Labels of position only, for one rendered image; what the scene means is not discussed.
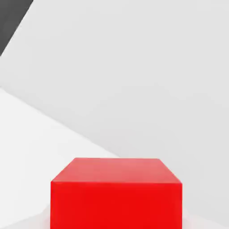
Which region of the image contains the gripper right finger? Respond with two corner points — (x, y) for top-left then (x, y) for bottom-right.
(182, 210), (221, 229)

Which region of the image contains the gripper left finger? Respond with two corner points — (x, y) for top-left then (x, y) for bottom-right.
(9, 204), (51, 229)

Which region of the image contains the small red cube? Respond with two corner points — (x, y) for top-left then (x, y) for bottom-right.
(50, 157), (183, 229)

